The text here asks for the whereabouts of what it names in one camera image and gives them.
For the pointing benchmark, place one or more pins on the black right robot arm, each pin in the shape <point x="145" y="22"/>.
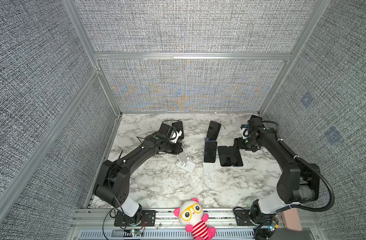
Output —
<point x="298" y="184"/>

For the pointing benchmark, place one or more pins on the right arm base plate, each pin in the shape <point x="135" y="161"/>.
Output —
<point x="242" y="218"/>

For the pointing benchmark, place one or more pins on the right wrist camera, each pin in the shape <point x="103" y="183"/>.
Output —
<point x="244" y="131"/>

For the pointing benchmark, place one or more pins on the black phone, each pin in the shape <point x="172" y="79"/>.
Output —
<point x="235" y="156"/>
<point x="178" y="125"/>
<point x="210" y="150"/>
<point x="213" y="129"/>
<point x="224" y="156"/>

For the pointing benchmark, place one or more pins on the pink white plush toy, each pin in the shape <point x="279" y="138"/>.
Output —
<point x="191" y="215"/>

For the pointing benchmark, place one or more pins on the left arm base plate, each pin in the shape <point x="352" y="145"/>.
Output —
<point x="147" y="219"/>

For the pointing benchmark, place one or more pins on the white folding stand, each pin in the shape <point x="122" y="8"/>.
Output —
<point x="208" y="168"/>
<point x="184" y="162"/>

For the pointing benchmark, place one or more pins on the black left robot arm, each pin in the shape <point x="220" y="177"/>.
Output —
<point x="113" y="181"/>

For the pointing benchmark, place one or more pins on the pink phone on rail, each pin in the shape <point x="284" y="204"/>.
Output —
<point x="291" y="220"/>

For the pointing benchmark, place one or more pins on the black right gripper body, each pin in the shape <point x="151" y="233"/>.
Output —
<point x="246" y="144"/>

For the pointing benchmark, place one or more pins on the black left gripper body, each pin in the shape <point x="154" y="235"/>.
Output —
<point x="173" y="148"/>

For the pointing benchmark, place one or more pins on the round dark stand centre-right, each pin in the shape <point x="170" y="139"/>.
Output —
<point x="207" y="139"/>

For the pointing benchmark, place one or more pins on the aluminium front rail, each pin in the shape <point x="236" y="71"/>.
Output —
<point x="98" y="224"/>

